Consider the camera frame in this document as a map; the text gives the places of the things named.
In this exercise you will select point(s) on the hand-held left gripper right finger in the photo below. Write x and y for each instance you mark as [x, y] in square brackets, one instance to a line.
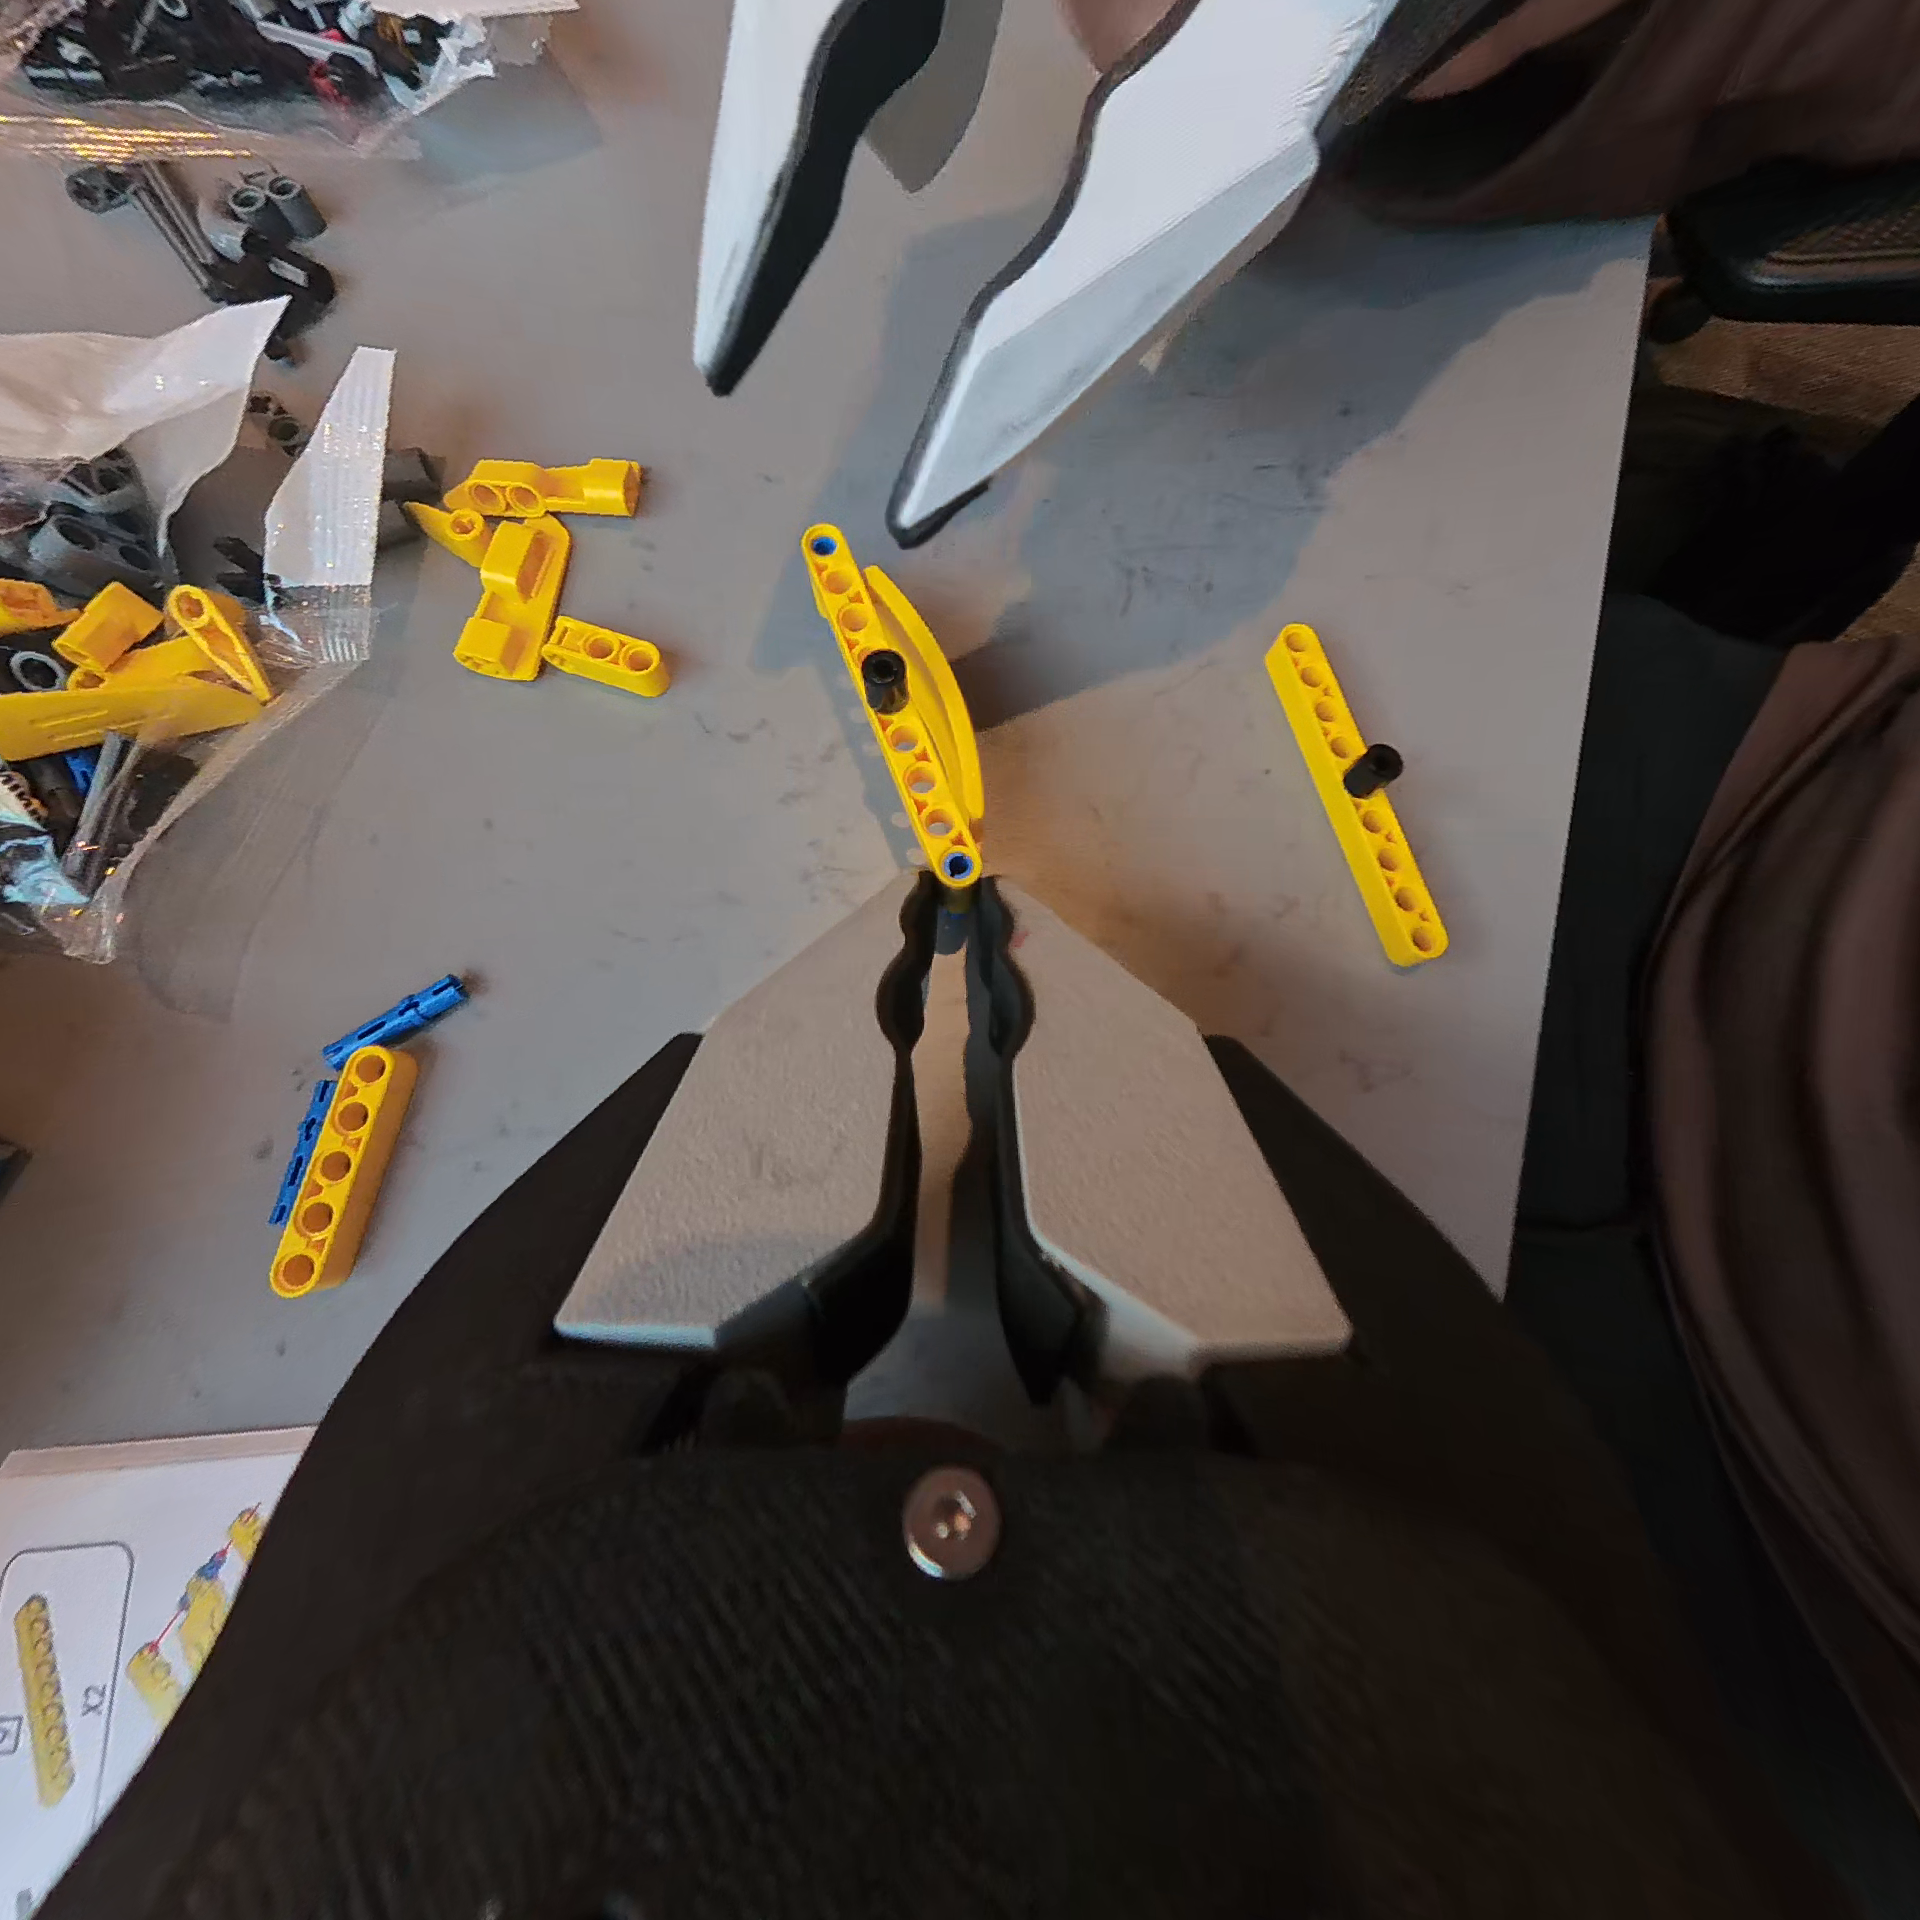
[1186, 1201]

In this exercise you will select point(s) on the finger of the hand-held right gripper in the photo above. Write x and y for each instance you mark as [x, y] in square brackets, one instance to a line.
[1200, 181]
[797, 181]

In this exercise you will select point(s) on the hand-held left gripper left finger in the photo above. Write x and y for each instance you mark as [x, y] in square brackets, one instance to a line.
[720, 1201]

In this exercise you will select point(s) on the long yellow nine-hole beam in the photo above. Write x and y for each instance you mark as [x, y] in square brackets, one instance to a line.
[1366, 811]

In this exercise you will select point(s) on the yellow beam black pin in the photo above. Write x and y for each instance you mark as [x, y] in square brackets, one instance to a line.
[872, 646]

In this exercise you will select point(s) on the yellow curved panel blue pins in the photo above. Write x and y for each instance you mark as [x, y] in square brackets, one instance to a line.
[949, 707]

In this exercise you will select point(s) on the grey desk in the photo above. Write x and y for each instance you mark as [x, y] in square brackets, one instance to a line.
[691, 811]

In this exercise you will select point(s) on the short yellow beam blue pin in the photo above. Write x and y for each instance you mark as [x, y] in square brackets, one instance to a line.
[346, 1155]

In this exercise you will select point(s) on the black mesh chair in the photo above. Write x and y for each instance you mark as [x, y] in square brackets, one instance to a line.
[1802, 257]

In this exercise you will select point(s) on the small yellow connector piece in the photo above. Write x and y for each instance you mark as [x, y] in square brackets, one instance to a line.
[445, 528]

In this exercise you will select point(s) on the yellow L-shaped piece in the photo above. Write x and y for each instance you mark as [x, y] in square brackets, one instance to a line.
[510, 602]

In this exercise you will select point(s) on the short yellow three-hole beam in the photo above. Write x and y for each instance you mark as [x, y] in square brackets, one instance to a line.
[611, 654]

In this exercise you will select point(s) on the loose black connector parts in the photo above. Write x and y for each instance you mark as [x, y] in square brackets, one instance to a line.
[226, 240]

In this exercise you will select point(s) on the plastic bag of black parts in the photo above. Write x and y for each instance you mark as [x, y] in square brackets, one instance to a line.
[210, 61]

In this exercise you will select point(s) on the open white instruction manual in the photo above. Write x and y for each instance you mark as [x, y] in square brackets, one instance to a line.
[121, 1680]

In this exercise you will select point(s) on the plastic bag of yellow parts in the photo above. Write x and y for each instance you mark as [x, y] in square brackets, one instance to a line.
[136, 661]

